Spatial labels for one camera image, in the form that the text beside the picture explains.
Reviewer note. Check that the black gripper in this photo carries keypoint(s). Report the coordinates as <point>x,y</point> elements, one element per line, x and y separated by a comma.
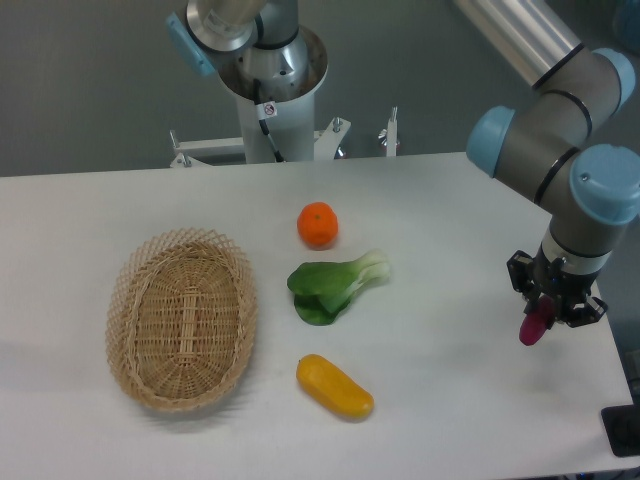
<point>570,300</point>

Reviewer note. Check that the purple sweet potato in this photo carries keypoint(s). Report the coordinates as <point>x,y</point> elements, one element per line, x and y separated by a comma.
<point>533,327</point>

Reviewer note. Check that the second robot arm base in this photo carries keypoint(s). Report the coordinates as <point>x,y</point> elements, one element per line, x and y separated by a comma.
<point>210,35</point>

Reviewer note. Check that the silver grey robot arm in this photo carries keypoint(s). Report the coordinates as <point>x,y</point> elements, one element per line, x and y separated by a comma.
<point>591,192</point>

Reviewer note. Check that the black device at table edge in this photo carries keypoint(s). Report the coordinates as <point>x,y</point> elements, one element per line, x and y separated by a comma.
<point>621,424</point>

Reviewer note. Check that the green bok choy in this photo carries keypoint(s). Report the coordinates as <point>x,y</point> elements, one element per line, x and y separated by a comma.
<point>322,290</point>

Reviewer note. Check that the yellow mango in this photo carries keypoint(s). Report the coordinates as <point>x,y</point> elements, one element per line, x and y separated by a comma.
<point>333,389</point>

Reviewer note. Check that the orange tangerine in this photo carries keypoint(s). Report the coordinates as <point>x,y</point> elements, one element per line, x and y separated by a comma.
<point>317,225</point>

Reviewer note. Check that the woven wicker basket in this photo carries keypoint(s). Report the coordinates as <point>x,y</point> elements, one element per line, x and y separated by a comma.
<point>182,320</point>

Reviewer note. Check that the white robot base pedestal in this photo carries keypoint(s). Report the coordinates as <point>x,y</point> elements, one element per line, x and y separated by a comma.
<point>277,125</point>

